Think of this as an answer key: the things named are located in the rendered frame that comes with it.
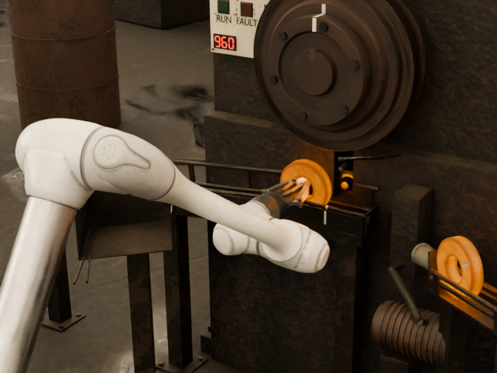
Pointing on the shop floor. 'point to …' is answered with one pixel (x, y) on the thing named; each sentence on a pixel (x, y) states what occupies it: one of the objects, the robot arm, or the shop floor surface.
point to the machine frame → (380, 246)
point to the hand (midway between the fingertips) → (305, 180)
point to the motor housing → (406, 338)
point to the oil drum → (65, 61)
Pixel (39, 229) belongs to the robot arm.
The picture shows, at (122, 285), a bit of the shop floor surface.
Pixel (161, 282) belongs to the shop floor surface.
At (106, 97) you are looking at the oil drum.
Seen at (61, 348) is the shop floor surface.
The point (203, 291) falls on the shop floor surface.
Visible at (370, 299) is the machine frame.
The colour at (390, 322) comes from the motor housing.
